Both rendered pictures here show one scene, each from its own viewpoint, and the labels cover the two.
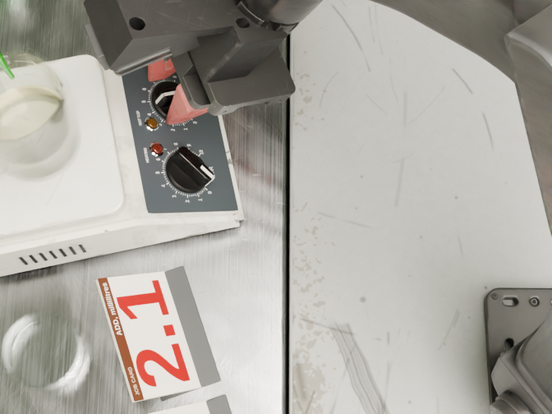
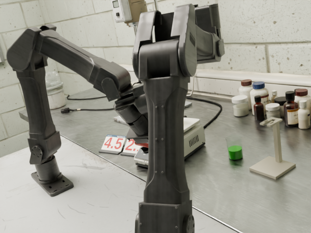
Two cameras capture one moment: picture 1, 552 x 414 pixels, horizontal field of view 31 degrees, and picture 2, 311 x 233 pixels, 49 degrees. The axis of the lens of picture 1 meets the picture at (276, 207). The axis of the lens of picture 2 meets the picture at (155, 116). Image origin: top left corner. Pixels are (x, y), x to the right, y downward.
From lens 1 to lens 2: 116 cm
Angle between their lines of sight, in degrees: 87
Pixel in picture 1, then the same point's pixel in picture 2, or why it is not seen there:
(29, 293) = not seen: hidden behind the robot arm
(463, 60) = (107, 210)
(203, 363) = (125, 153)
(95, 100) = not seen: hidden behind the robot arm
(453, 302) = (80, 182)
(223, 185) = (140, 156)
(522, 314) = (63, 185)
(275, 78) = (130, 133)
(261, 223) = (132, 168)
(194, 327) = (131, 154)
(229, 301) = (127, 160)
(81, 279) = not seen: hidden behind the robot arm
